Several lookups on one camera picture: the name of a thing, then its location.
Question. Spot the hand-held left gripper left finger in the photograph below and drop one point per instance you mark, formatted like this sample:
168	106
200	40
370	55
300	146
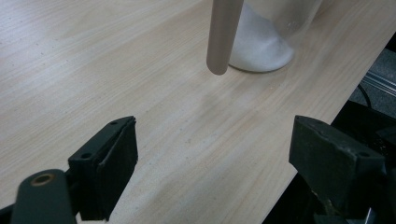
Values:
106	165

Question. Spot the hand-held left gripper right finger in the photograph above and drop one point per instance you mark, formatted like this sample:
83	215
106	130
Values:
333	161

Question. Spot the clear glass jar with lid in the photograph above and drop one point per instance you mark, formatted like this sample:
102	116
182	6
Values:
261	46

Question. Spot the beige round bar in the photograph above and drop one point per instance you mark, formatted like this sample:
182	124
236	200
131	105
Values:
222	37

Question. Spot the aluminium floor rail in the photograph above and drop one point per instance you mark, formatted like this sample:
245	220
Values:
381	84

